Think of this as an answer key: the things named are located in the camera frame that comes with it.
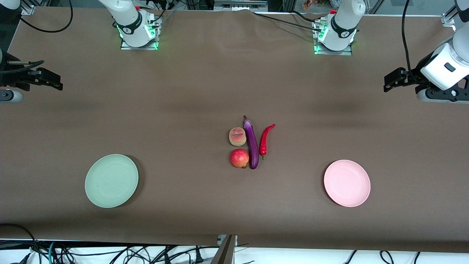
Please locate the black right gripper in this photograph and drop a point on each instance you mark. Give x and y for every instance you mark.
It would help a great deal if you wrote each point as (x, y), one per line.
(14, 76)

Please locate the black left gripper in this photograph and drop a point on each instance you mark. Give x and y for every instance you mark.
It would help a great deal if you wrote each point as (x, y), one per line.
(413, 77)

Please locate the red chili pepper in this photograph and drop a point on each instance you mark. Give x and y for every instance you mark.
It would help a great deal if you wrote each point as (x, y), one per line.
(263, 145)

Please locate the purple eggplant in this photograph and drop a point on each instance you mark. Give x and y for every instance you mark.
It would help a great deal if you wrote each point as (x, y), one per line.
(251, 143)

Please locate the peach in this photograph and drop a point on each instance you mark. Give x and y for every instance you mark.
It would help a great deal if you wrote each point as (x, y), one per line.
(237, 136)

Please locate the red apple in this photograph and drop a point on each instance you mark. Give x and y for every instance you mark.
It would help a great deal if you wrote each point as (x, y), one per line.
(239, 158)

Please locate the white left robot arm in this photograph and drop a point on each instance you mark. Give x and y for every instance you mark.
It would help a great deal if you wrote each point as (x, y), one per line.
(342, 22)

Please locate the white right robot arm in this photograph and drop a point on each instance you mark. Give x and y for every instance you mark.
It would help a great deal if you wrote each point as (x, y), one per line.
(128, 18)

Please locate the pink plate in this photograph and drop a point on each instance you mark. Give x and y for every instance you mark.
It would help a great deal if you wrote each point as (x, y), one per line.
(346, 183)

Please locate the pale green plate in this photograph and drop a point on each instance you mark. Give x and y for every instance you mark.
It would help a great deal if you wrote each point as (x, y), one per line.
(110, 183)

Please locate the brown table cover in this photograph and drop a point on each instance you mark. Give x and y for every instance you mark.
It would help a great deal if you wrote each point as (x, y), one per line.
(205, 91)

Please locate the grey metal box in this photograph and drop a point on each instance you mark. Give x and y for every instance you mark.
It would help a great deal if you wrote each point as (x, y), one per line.
(240, 4)

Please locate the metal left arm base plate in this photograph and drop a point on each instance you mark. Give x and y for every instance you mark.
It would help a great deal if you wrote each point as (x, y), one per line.
(333, 52)

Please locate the aluminium frame bracket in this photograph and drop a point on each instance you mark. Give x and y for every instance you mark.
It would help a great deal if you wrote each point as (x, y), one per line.
(27, 9)

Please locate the aluminium frame beam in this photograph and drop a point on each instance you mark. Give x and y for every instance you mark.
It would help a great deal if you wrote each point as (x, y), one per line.
(449, 19)

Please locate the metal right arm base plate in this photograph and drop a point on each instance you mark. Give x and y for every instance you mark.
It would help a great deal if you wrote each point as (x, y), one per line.
(139, 48)

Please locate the grey metal post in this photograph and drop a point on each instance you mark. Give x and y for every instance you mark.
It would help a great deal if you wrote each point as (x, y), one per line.
(225, 253)

